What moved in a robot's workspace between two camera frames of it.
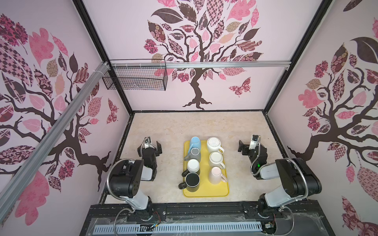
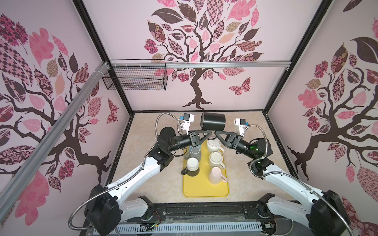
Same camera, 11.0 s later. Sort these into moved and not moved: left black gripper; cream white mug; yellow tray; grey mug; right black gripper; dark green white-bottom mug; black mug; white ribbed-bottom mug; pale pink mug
Moved: right black gripper; left black gripper; black mug
Not moved: white ribbed-bottom mug; yellow tray; cream white mug; pale pink mug; grey mug; dark green white-bottom mug
